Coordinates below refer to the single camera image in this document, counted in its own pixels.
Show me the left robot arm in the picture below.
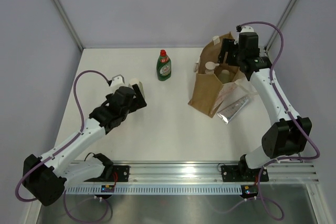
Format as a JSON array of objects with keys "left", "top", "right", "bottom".
[{"left": 22, "top": 79, "right": 147, "bottom": 206}]

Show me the left aluminium frame post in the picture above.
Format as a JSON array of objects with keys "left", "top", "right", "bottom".
[{"left": 51, "top": 0, "right": 85, "bottom": 52}]

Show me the silver tube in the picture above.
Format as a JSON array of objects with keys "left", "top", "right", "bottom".
[{"left": 217, "top": 95, "right": 253, "bottom": 124}]

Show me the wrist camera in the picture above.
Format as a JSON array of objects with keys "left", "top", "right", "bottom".
[
  {"left": 236, "top": 25, "right": 255, "bottom": 33},
  {"left": 109, "top": 74, "right": 125, "bottom": 88}
]

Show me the right side aluminium rail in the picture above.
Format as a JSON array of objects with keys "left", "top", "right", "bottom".
[{"left": 259, "top": 47, "right": 269, "bottom": 57}]

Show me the green dish soap bottle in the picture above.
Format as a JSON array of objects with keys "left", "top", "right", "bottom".
[{"left": 156, "top": 49, "right": 172, "bottom": 81}]

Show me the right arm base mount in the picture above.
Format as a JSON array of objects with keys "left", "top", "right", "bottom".
[{"left": 220, "top": 164, "right": 269, "bottom": 182}]

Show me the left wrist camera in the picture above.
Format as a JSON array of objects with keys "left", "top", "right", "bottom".
[{"left": 109, "top": 74, "right": 125, "bottom": 88}]

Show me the right aluminium frame post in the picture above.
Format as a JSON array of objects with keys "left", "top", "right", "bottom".
[{"left": 264, "top": 0, "right": 299, "bottom": 52}]

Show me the brown canvas bag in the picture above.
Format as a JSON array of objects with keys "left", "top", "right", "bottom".
[{"left": 188, "top": 33, "right": 257, "bottom": 118}]

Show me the beige pump lotion bottle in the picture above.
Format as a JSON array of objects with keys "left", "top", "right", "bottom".
[{"left": 205, "top": 61, "right": 219, "bottom": 74}]

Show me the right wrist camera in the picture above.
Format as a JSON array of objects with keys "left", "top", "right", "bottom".
[{"left": 236, "top": 25, "right": 255, "bottom": 33}]

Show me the green bottle white cap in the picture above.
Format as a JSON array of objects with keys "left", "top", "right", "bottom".
[
  {"left": 217, "top": 70, "right": 230, "bottom": 84},
  {"left": 128, "top": 78, "right": 145, "bottom": 98}
]

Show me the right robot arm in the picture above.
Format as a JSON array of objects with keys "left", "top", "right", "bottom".
[{"left": 218, "top": 26, "right": 312, "bottom": 182}]

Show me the aluminium frame post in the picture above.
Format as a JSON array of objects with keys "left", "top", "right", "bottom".
[
  {"left": 51, "top": 0, "right": 85, "bottom": 52},
  {"left": 264, "top": 0, "right": 299, "bottom": 52}
]

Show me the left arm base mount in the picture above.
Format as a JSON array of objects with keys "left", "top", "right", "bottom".
[{"left": 85, "top": 165, "right": 130, "bottom": 182}]

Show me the white slotted cable duct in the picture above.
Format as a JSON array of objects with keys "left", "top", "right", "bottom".
[{"left": 67, "top": 184, "right": 243, "bottom": 195}]

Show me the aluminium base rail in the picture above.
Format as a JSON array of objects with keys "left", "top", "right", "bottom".
[{"left": 65, "top": 161, "right": 320, "bottom": 186}]

